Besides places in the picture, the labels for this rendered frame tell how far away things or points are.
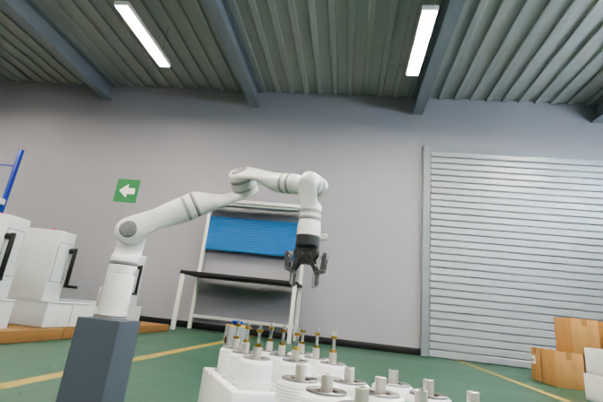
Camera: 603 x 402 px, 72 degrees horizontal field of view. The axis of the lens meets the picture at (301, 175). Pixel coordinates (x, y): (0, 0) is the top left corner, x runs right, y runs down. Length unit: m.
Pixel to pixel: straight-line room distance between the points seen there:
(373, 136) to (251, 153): 2.04
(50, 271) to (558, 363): 4.35
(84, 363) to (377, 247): 5.28
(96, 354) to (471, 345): 5.46
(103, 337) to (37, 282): 2.39
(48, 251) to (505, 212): 5.72
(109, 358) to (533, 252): 6.03
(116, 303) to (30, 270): 2.42
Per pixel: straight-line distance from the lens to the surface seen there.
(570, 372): 4.67
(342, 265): 6.31
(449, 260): 6.39
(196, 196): 1.49
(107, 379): 1.46
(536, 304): 6.68
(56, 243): 3.78
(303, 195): 1.30
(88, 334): 1.49
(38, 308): 3.77
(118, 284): 1.49
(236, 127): 7.19
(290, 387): 0.91
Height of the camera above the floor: 0.38
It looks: 18 degrees up
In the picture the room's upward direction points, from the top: 6 degrees clockwise
